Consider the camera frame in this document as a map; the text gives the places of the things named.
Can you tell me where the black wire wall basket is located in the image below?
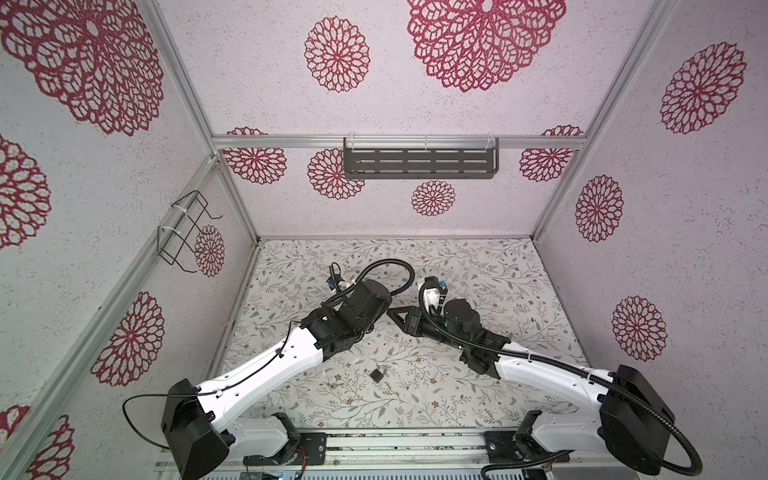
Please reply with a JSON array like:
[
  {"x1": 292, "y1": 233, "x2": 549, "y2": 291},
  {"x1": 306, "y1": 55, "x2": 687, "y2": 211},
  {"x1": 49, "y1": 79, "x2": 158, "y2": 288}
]
[{"x1": 155, "y1": 190, "x2": 226, "y2": 278}]

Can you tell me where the grey slotted wall shelf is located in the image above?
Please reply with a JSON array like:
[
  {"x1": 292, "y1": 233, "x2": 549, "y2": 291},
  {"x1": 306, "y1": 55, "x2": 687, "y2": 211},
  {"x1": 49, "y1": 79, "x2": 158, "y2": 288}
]
[{"x1": 342, "y1": 137, "x2": 499, "y2": 180}]

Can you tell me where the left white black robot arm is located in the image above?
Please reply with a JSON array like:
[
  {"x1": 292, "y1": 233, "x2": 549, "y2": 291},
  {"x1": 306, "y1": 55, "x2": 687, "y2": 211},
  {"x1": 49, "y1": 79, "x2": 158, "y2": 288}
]
[{"x1": 161, "y1": 280, "x2": 392, "y2": 479}]

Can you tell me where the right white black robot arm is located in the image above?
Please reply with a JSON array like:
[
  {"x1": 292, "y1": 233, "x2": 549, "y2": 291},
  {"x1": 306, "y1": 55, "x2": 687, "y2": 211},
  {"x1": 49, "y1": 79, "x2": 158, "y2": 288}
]
[{"x1": 387, "y1": 299, "x2": 675, "y2": 475}]

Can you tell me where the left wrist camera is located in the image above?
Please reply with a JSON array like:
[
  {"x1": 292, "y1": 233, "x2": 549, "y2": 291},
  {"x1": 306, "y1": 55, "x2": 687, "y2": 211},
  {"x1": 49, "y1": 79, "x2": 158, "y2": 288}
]
[{"x1": 327, "y1": 262, "x2": 351, "y2": 293}]

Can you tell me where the right black corrugated cable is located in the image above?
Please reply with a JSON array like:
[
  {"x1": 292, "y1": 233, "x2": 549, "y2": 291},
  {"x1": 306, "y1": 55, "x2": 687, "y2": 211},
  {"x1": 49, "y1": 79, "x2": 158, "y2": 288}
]
[{"x1": 418, "y1": 281, "x2": 703, "y2": 480}]

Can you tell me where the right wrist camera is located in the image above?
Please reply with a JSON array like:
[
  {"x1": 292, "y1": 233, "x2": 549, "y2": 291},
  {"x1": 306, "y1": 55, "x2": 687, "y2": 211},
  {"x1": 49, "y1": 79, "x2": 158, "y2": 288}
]
[{"x1": 418, "y1": 276, "x2": 448, "y2": 315}]

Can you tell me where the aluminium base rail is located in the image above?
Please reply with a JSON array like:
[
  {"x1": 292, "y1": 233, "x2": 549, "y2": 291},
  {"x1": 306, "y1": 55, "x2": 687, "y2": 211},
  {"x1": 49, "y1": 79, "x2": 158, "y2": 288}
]
[{"x1": 154, "y1": 425, "x2": 601, "y2": 480}]

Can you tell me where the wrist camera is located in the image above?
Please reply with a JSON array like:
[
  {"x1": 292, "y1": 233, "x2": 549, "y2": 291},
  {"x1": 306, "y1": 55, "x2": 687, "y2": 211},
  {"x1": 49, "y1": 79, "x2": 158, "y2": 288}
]
[
  {"x1": 327, "y1": 262, "x2": 351, "y2": 293},
  {"x1": 418, "y1": 276, "x2": 448, "y2": 315}
]

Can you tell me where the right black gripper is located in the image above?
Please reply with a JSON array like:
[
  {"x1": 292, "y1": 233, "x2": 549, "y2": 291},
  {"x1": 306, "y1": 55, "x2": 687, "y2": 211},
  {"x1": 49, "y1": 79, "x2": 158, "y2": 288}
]
[{"x1": 388, "y1": 306, "x2": 469, "y2": 356}]

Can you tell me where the left thin black cable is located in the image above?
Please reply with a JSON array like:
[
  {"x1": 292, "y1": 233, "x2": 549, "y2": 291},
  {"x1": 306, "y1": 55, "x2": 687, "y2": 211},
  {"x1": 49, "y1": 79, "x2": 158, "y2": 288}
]
[{"x1": 121, "y1": 320, "x2": 301, "y2": 451}]

